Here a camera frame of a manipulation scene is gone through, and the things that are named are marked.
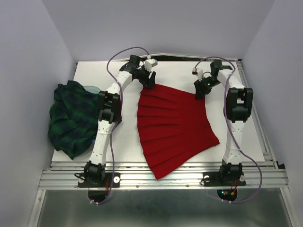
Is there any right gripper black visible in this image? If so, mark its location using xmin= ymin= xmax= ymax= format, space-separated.
xmin=193 ymin=76 xmax=221 ymax=99

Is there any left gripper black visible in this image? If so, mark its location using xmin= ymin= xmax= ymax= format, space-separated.
xmin=136 ymin=65 xmax=156 ymax=88

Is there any red pleated skirt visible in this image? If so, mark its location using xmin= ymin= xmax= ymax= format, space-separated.
xmin=137 ymin=85 xmax=220 ymax=180

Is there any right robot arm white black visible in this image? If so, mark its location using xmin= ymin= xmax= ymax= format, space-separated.
xmin=192 ymin=59 xmax=253 ymax=187

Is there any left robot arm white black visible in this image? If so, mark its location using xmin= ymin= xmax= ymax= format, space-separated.
xmin=79 ymin=55 xmax=158 ymax=188

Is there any teal plastic piece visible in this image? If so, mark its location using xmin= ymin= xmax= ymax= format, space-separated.
xmin=84 ymin=86 xmax=100 ymax=94

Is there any green plaid skirt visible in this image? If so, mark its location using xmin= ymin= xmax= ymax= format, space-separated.
xmin=48 ymin=80 xmax=99 ymax=159

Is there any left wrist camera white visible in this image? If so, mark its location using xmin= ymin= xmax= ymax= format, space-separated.
xmin=144 ymin=59 xmax=158 ymax=72

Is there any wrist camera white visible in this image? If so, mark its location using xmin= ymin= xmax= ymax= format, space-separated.
xmin=144 ymin=59 xmax=158 ymax=72
xmin=192 ymin=68 xmax=204 ymax=80

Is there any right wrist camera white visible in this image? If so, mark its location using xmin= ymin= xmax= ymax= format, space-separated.
xmin=192 ymin=68 xmax=204 ymax=80

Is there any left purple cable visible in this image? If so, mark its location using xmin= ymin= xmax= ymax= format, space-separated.
xmin=88 ymin=46 xmax=150 ymax=206

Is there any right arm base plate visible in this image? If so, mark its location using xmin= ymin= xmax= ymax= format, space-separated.
xmin=200 ymin=171 xmax=246 ymax=187

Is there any aluminium frame rail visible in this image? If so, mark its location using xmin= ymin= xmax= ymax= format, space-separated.
xmin=27 ymin=61 xmax=294 ymax=227

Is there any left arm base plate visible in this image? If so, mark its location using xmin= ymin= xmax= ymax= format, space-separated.
xmin=74 ymin=172 xmax=120 ymax=188

